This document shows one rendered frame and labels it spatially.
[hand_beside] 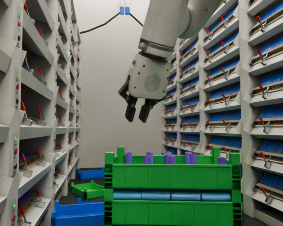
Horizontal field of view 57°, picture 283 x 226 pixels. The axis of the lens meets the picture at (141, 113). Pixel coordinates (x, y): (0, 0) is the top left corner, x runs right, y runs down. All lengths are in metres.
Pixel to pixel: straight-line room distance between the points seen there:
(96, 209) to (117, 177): 0.91
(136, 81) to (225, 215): 0.36
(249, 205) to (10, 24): 1.56
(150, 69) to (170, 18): 0.12
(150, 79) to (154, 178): 0.23
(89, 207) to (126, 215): 0.89
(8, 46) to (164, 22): 0.45
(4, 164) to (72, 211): 0.76
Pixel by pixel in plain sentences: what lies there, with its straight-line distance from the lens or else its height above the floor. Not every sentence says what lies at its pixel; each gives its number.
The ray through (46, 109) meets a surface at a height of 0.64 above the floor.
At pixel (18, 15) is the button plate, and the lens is 0.91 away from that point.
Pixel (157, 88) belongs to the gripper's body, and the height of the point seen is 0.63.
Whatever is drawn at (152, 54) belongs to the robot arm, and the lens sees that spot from 0.60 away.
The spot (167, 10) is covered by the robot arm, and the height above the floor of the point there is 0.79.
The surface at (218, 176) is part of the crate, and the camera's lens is 0.61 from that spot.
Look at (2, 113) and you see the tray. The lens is 0.81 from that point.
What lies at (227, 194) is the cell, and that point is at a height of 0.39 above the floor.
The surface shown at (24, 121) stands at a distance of 1.05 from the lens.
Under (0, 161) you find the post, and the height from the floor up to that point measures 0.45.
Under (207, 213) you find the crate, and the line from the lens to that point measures 0.63.
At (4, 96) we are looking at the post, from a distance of 0.81.
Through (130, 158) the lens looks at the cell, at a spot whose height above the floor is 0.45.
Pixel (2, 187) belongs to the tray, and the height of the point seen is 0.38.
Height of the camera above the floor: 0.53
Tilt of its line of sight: 3 degrees up
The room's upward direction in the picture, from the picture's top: straight up
